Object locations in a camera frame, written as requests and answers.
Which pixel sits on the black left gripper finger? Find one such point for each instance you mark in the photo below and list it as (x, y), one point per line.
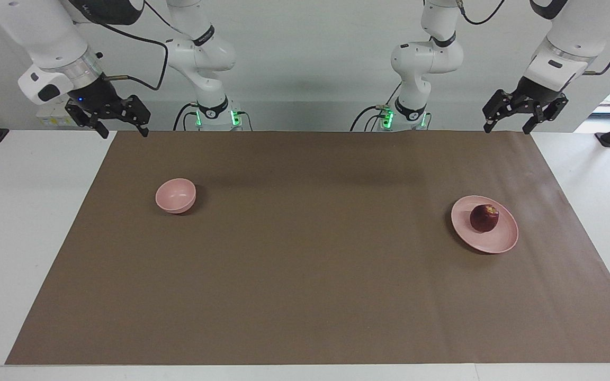
(531, 123)
(490, 126)

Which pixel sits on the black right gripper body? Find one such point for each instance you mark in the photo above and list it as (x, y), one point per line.
(101, 103)

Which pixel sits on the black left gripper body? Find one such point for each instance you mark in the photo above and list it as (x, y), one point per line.
(535, 98)

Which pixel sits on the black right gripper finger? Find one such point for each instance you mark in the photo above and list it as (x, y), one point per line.
(101, 129)
(144, 128)

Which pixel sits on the dark red apple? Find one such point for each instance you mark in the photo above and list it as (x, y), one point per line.
(483, 219)

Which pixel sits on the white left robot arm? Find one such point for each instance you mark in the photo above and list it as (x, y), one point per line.
(432, 58)

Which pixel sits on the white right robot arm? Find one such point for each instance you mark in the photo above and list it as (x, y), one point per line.
(45, 32)

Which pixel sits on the pink bowl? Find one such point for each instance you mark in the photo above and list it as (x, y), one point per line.
(175, 194)

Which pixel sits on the pink plate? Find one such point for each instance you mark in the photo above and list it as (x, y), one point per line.
(503, 235)

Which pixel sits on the small white box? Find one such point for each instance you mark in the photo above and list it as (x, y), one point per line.
(53, 117)

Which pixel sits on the brown table mat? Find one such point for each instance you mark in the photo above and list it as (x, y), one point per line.
(305, 275)

